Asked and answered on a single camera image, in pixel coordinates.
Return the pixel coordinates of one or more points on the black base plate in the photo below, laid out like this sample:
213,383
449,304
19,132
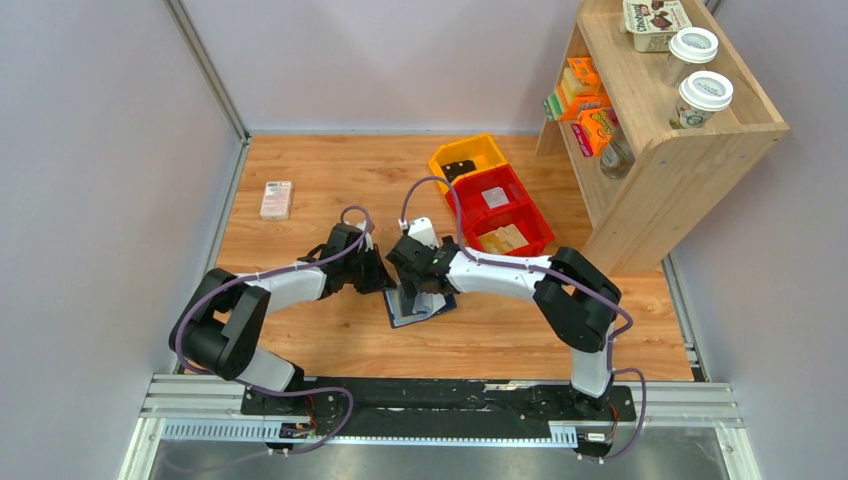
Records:
447,409

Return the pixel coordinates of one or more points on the white red small box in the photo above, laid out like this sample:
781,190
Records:
277,200

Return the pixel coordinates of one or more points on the red plastic bin front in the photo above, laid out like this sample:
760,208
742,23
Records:
528,220

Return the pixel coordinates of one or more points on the glass bottle on shelf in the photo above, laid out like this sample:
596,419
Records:
617,158

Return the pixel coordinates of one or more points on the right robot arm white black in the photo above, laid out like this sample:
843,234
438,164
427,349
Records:
580,304

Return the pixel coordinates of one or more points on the paper cup white lid front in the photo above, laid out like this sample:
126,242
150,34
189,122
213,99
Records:
701,95

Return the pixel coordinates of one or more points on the orange snack box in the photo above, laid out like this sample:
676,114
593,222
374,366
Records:
593,130

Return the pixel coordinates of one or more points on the red plastic bin middle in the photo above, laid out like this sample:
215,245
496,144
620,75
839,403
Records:
472,209

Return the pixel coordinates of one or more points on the paper cup white lid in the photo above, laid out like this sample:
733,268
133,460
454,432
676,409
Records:
701,95
689,50

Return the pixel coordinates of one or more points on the paper cup white lid rear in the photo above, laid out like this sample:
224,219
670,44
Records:
689,50

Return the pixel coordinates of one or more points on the navy blue card holder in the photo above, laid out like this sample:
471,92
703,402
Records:
404,310

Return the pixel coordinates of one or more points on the green orange boxes on shelf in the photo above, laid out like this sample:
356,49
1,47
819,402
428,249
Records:
580,88

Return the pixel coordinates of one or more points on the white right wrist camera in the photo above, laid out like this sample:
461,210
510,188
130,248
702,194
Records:
422,230

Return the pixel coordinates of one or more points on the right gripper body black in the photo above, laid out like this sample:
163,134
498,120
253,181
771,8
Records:
411,263

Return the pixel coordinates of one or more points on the wooden shelf unit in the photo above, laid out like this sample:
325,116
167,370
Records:
678,175

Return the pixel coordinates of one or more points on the aluminium rail frame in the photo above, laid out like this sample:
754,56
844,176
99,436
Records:
194,407

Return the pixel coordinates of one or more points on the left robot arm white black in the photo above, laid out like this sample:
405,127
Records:
219,330

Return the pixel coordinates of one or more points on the yogurt tub on shelf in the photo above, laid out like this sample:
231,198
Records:
652,24

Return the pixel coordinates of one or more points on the yellow plastic bin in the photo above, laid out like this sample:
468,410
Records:
481,148

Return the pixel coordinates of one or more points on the red plastic bin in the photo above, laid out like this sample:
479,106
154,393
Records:
528,220
472,209

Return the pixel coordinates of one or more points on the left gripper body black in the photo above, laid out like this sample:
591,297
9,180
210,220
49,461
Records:
370,270

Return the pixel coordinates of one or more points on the gold credit cards in bin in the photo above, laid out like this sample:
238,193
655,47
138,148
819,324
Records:
503,240

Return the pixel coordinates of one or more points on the black item in yellow bin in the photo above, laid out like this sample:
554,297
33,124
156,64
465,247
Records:
454,170

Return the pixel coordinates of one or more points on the grey card in bin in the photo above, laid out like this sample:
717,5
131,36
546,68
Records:
495,197

